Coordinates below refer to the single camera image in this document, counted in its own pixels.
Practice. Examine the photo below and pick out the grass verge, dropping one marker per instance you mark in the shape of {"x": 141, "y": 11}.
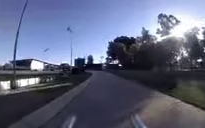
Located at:
{"x": 193, "y": 91}

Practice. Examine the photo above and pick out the grey asphalt path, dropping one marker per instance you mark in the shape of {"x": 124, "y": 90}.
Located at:
{"x": 106, "y": 96}

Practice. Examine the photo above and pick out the group of dark trees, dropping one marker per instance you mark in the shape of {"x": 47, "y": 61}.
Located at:
{"x": 150, "y": 50}

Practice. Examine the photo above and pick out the pale concrete kerb strip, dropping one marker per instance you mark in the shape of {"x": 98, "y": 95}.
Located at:
{"x": 56, "y": 103}

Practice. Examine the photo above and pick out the dark curved lamp pole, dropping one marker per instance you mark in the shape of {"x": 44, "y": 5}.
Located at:
{"x": 15, "y": 50}

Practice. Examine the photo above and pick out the dark road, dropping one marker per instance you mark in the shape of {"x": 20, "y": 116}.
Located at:
{"x": 10, "y": 108}

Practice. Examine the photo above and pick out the white building with dark roof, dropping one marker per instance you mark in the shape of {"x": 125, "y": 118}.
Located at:
{"x": 31, "y": 64}

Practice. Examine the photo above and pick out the robot's own part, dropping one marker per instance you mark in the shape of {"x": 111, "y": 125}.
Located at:
{"x": 69, "y": 121}
{"x": 137, "y": 121}

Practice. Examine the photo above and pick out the single dark tree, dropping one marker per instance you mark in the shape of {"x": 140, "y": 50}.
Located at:
{"x": 90, "y": 59}

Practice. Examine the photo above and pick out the floodlight mast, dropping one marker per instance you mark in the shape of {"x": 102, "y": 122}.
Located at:
{"x": 71, "y": 46}

